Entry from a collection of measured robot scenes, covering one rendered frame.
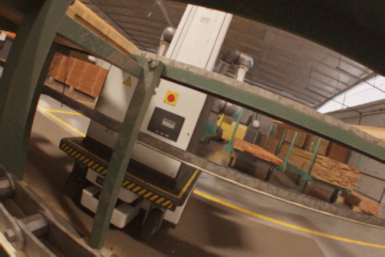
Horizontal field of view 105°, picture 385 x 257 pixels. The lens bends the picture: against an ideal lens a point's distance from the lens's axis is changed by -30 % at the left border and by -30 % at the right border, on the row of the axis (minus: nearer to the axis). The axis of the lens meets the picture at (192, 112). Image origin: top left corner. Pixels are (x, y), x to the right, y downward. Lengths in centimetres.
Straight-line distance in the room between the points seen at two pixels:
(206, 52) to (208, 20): 26
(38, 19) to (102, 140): 86
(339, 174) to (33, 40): 418
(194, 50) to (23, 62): 126
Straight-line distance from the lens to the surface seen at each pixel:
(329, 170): 404
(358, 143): 82
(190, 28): 155
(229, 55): 166
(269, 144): 1133
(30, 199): 24
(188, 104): 95
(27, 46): 35
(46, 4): 36
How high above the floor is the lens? 68
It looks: 1 degrees up
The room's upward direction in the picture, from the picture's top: 21 degrees clockwise
